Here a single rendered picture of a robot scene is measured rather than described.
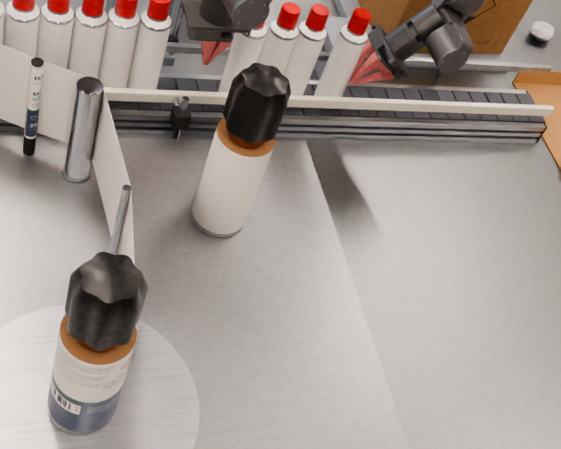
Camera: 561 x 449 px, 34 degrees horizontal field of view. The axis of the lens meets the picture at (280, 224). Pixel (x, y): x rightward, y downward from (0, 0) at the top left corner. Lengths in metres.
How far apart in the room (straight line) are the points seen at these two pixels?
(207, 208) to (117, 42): 0.32
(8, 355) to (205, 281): 0.31
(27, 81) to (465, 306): 0.80
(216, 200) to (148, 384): 0.30
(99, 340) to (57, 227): 0.42
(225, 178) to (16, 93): 0.34
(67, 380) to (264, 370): 0.33
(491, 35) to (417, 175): 0.44
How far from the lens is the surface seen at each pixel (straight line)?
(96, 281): 0.97
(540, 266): 1.73
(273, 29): 1.57
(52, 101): 1.41
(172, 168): 1.51
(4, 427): 1.20
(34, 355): 1.25
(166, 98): 1.58
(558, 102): 2.11
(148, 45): 1.52
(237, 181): 1.33
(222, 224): 1.41
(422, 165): 1.77
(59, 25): 1.48
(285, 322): 1.37
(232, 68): 1.59
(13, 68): 1.40
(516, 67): 1.90
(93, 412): 1.15
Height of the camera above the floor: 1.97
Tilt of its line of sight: 47 degrees down
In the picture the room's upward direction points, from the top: 24 degrees clockwise
